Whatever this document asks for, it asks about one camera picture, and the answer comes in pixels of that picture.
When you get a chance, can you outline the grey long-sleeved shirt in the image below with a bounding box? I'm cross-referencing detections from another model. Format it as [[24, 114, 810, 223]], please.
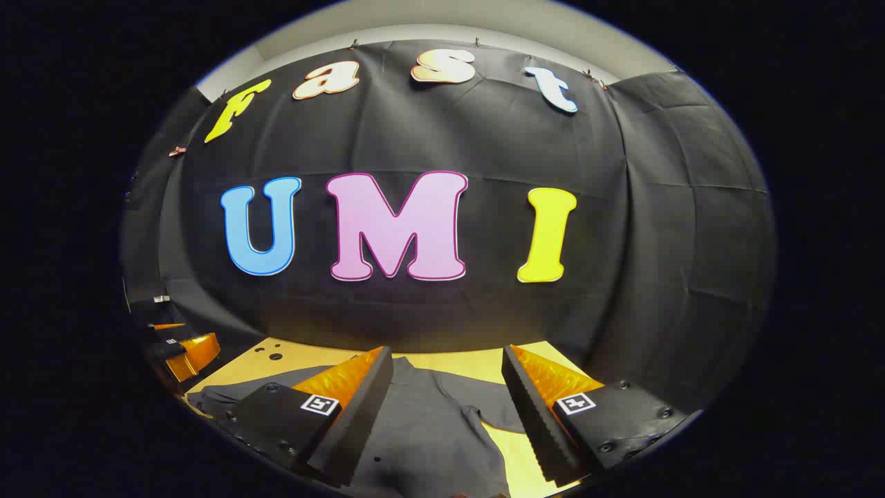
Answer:
[[187, 356, 533, 498]]

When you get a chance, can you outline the black backdrop cloth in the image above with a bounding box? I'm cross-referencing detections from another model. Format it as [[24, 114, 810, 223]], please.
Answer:
[[121, 38, 776, 416]]

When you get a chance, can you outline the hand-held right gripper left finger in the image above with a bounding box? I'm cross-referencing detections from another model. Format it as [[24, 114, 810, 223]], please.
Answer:
[[223, 346, 395, 487]]

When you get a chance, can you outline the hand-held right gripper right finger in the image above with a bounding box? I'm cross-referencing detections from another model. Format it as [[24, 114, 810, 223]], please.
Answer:
[[501, 344, 690, 485]]

